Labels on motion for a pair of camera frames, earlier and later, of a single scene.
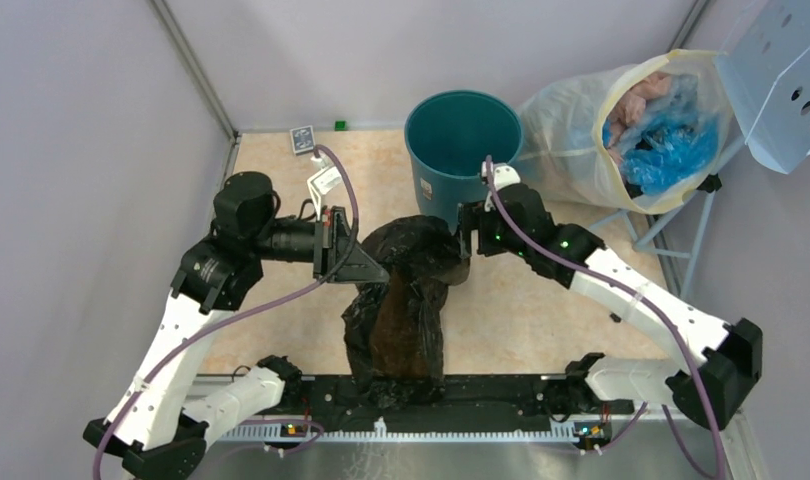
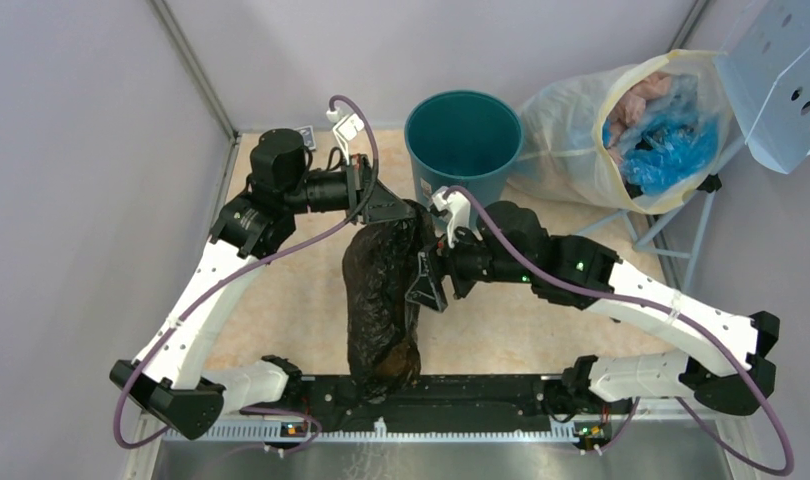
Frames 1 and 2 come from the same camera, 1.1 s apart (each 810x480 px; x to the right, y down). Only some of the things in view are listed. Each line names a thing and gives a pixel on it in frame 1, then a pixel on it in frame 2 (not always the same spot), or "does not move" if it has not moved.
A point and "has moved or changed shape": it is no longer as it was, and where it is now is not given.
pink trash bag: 632,109 does not move
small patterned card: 302,140 does not move
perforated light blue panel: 774,63 does not move
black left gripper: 331,236 -> 384,204
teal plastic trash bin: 449,134 does not move
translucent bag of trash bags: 644,137 does not move
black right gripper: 472,216 -> 428,288
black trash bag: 395,329 has moved or changed shape
